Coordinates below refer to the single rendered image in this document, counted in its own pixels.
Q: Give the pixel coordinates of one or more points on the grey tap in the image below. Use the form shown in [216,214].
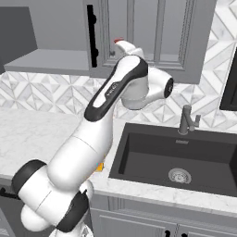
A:
[187,119]

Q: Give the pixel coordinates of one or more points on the grey drawer front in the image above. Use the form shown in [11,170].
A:
[6,213]

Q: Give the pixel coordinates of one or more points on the small grey cabinet knob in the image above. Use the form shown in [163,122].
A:
[111,53]

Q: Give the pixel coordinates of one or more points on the grey open wall cabinet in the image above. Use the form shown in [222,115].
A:
[58,34]

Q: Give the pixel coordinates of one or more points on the small orange object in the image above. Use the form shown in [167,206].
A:
[99,167]

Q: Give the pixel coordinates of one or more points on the dark grey cabinet door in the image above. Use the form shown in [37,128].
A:
[17,37]

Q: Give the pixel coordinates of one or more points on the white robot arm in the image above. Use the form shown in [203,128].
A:
[92,135]

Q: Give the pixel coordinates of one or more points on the grey base cupboard door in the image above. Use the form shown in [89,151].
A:
[132,223]
[209,231]

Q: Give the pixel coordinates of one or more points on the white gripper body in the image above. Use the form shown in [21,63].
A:
[125,47]

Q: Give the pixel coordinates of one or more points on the grey panelled wall cabinet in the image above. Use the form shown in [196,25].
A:
[166,34]

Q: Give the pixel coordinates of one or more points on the black sink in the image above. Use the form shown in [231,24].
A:
[179,160]

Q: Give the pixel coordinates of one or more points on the black appliance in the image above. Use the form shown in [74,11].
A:
[230,81]

